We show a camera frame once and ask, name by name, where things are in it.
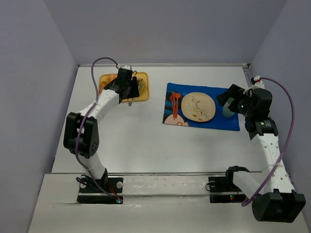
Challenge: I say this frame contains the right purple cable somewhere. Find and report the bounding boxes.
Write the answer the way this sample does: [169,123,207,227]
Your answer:
[241,77,295,207]

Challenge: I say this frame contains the metal rail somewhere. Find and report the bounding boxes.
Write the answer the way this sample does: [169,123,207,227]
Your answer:
[51,170,263,176]
[77,63,251,68]

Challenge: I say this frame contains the metal rail back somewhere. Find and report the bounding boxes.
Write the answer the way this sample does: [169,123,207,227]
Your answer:
[77,63,251,68]

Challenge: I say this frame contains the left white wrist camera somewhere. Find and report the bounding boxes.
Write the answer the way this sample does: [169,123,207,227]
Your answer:
[121,64,132,70]

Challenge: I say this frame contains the round bun top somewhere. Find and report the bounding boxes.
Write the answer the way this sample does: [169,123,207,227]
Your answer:
[107,74,117,83]

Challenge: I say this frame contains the orange knife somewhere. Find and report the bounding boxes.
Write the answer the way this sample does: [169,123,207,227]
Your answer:
[175,97,178,119]

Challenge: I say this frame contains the round bun left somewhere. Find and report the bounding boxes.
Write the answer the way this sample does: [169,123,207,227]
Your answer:
[99,81,108,94]

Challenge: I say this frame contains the orange spoon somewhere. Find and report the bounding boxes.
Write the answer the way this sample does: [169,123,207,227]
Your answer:
[174,93,181,115]

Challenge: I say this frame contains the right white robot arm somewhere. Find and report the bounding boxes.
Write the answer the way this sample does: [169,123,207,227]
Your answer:
[217,84,306,223]

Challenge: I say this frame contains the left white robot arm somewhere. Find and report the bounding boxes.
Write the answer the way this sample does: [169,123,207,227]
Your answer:
[63,68,139,194]

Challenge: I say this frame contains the seeded bread slice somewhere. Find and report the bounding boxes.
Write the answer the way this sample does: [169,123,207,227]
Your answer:
[137,78,146,94]

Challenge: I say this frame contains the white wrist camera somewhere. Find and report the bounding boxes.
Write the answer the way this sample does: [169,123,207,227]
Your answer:
[243,76,265,95]
[121,64,132,70]

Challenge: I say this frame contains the metal tongs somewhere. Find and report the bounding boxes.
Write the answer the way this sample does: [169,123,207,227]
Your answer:
[128,70,139,106]

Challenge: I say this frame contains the beige decorated plate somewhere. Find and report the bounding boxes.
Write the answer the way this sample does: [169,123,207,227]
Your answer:
[181,92,216,123]

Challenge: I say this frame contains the yellow tray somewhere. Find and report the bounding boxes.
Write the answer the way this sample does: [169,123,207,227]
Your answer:
[98,72,149,101]

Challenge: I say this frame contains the metal rail front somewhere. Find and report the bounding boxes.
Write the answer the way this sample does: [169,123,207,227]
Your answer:
[51,170,263,176]

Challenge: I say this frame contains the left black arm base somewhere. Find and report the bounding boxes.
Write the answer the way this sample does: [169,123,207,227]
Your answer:
[76,175,123,204]

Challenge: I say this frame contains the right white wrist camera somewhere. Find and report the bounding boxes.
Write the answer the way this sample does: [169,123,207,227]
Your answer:
[243,76,265,95]

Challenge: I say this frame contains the round bun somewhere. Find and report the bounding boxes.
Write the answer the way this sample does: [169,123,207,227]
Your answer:
[107,74,117,83]
[99,81,108,94]

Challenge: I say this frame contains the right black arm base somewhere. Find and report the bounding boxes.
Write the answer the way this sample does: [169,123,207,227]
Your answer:
[205,176,246,204]

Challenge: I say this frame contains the green cup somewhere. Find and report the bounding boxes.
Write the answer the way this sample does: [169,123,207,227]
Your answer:
[222,98,235,118]

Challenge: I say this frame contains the blue placemat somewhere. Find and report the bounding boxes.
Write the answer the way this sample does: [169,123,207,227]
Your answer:
[163,83,240,131]

